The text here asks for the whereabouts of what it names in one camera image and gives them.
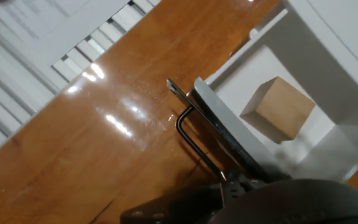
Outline small wooden cube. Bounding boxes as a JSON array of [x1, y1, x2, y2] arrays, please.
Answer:
[[239, 76, 316, 144]]

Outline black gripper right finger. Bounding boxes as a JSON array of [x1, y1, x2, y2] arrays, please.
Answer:
[[247, 177, 269, 189]]

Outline white paper sheet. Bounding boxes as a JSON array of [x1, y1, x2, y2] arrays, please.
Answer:
[[0, 0, 130, 63]]

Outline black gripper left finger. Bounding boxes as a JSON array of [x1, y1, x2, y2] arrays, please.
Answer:
[[119, 180, 248, 224]]

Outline black metal drawer handle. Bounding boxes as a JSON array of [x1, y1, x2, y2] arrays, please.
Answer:
[[166, 9, 358, 184]]

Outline glossy wooden board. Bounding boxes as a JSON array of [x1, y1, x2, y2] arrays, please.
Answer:
[[0, 0, 358, 224]]

